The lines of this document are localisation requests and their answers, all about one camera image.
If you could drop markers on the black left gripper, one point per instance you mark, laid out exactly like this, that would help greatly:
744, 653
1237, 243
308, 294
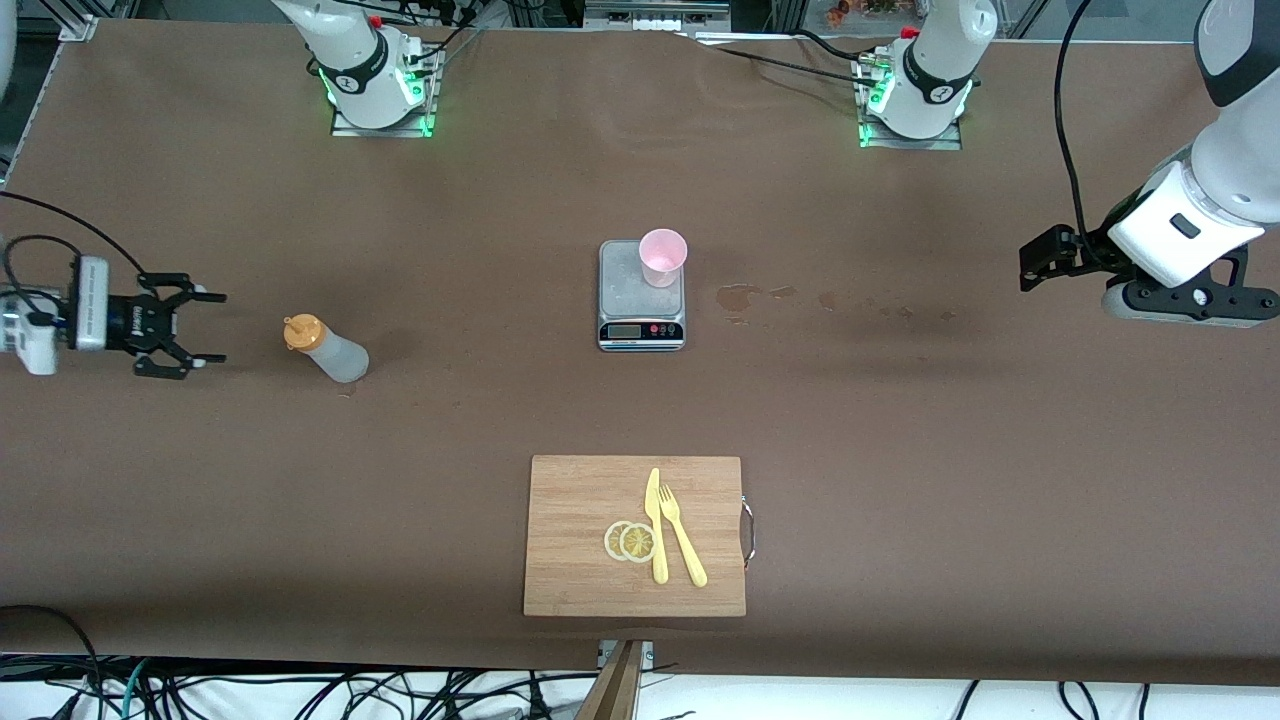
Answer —
1088, 250

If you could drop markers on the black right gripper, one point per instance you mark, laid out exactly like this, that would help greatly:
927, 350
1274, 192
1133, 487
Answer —
128, 322

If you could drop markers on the sauce bottle with orange cap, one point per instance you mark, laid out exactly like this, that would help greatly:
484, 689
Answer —
335, 358

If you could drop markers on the pink plastic cup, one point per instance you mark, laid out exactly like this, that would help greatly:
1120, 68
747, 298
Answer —
662, 262

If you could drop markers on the silver kitchen scale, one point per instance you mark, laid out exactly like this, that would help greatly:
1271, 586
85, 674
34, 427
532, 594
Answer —
625, 290

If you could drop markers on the grey power strip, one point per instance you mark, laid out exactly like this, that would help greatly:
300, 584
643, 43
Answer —
655, 22

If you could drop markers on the yellow plastic fork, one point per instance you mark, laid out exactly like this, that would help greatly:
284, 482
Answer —
686, 548

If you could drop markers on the wooden cutting board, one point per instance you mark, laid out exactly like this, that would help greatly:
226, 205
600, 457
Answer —
580, 560

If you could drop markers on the yellow plastic knife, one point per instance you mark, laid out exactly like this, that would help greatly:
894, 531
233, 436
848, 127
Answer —
657, 540

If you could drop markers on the yellow lemon slice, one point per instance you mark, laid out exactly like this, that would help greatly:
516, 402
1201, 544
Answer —
638, 543
611, 541

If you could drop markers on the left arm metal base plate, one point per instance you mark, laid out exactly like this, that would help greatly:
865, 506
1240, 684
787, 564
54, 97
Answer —
915, 144

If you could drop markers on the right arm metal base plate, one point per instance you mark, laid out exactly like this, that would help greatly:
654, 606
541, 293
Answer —
385, 131

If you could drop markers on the aluminium frame profile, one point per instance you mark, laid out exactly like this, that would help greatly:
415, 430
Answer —
75, 22

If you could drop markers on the metal table bracket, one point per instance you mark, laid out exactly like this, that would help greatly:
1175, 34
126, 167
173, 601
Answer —
648, 655

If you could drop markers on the wooden post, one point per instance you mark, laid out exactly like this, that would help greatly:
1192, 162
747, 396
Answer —
615, 690

